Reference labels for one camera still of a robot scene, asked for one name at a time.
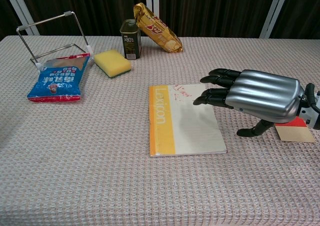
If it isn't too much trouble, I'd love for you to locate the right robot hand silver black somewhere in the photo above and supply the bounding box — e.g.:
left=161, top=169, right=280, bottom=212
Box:
left=192, top=68, right=307, bottom=137

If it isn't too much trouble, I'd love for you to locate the red and tan card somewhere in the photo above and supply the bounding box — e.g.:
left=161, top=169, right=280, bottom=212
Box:
left=273, top=116, right=316, bottom=143

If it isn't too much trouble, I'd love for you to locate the Lexicon notebook yellow white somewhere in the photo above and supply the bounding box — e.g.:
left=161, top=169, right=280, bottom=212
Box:
left=148, top=83, right=228, bottom=158

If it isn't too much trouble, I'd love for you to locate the dark pleated curtain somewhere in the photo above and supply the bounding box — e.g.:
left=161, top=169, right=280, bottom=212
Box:
left=0, top=0, right=320, bottom=39

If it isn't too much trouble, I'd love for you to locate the golden snack bag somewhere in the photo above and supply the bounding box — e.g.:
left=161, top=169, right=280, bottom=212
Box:
left=132, top=2, right=184, bottom=54

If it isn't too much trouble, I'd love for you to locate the dark green tin can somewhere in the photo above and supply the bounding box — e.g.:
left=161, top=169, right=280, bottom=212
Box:
left=119, top=19, right=143, bottom=60

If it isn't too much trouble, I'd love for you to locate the yellow sponge green base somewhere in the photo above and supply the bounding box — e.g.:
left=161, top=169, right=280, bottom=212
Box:
left=93, top=49, right=132, bottom=79

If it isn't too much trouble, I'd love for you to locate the beige waffle tablecloth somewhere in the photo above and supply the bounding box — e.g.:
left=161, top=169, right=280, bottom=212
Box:
left=0, top=35, right=320, bottom=226

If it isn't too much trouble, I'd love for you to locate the blue snack bag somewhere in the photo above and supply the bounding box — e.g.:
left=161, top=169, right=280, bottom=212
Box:
left=26, top=52, right=91, bottom=104

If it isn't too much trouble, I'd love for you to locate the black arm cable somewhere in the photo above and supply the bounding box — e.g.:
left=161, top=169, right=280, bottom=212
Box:
left=305, top=83, right=320, bottom=112

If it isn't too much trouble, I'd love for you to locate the white frame post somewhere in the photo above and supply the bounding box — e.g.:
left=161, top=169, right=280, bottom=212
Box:
left=259, top=0, right=292, bottom=39
left=2, top=0, right=40, bottom=36
left=145, top=0, right=160, bottom=37

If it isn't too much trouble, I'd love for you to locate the metal wire stand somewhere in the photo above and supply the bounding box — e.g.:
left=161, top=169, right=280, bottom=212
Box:
left=16, top=10, right=94, bottom=69

